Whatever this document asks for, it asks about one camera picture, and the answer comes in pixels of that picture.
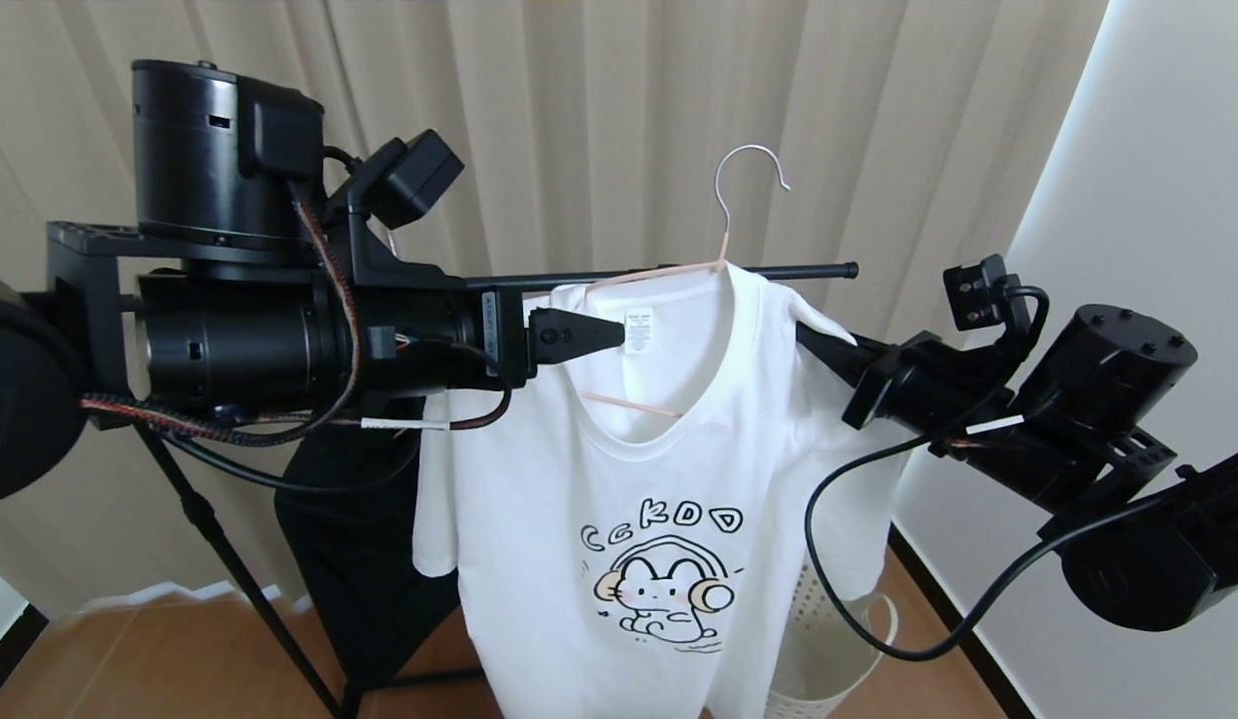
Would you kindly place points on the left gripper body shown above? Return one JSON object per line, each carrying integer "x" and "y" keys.
{"x": 439, "y": 335}

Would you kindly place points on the white printed garment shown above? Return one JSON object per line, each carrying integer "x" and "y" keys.
{"x": 539, "y": 479}

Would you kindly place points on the white laundry basket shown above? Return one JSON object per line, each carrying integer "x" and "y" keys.
{"x": 829, "y": 649}

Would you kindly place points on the black shorts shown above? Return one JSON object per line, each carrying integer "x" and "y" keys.
{"x": 359, "y": 559}

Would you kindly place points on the pink clothes hanger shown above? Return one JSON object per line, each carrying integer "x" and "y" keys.
{"x": 724, "y": 245}

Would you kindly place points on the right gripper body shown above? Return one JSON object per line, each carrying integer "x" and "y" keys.
{"x": 919, "y": 384}

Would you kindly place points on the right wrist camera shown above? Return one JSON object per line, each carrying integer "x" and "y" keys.
{"x": 978, "y": 290}

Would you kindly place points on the black clothes rack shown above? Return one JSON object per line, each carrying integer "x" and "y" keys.
{"x": 809, "y": 271}

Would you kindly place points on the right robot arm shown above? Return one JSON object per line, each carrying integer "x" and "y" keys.
{"x": 1108, "y": 379}

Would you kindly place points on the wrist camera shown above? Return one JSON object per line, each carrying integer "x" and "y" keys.
{"x": 978, "y": 290}
{"x": 409, "y": 180}

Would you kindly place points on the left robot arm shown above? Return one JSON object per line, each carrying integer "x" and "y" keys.
{"x": 230, "y": 350}

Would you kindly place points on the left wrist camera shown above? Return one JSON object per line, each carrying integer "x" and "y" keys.
{"x": 409, "y": 180}

